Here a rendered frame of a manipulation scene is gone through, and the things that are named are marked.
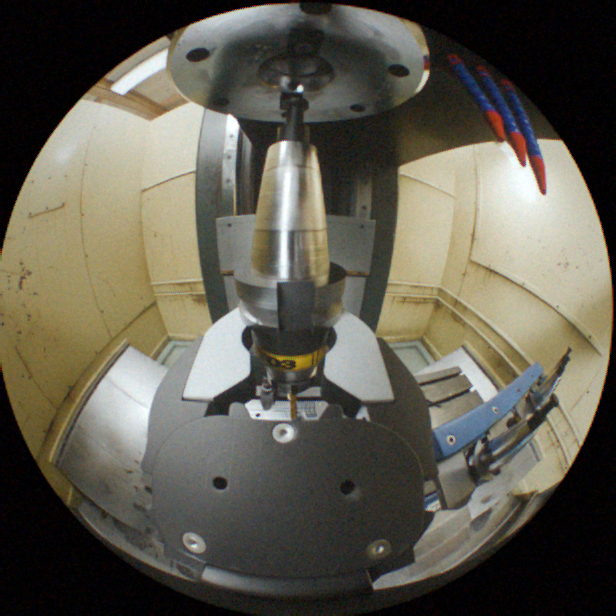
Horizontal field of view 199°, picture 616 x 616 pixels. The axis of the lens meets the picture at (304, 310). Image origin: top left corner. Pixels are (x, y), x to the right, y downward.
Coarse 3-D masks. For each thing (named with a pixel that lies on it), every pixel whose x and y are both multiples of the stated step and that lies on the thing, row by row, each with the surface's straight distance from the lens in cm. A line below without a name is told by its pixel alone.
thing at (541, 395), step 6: (552, 372) 44; (552, 378) 44; (558, 378) 44; (546, 384) 44; (552, 384) 44; (540, 390) 44; (546, 390) 44; (552, 390) 44; (534, 396) 45; (540, 396) 44; (546, 396) 44; (534, 402) 45; (540, 402) 44; (546, 402) 45
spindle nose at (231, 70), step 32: (192, 32) 12; (224, 32) 12; (256, 32) 12; (288, 32) 12; (320, 32) 12; (352, 32) 12; (384, 32) 12; (416, 32) 12; (192, 64) 14; (224, 64) 14; (256, 64) 14; (288, 64) 18; (320, 64) 17; (352, 64) 14; (384, 64) 14; (416, 64) 14; (192, 96) 17; (224, 96) 17; (256, 96) 17; (320, 96) 16; (352, 96) 16; (384, 96) 16
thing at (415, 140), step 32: (416, 96) 34; (448, 96) 33; (256, 128) 46; (320, 128) 45; (352, 128) 45; (384, 128) 44; (416, 128) 42; (448, 128) 41; (480, 128) 39; (544, 128) 37; (384, 160) 62
